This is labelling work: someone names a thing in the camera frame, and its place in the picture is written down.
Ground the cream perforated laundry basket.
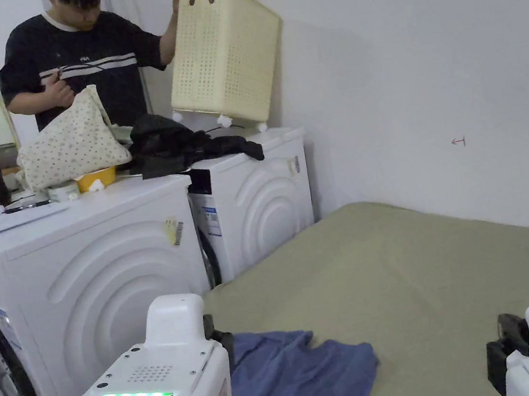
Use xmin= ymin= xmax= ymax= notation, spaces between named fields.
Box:
xmin=155 ymin=0 xmax=299 ymax=146

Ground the blue garment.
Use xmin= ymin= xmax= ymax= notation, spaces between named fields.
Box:
xmin=208 ymin=313 xmax=385 ymax=396

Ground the white washing machine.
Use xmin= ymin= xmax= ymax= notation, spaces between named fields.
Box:
xmin=0 ymin=100 xmax=227 ymax=396
xmin=174 ymin=91 xmax=327 ymax=290

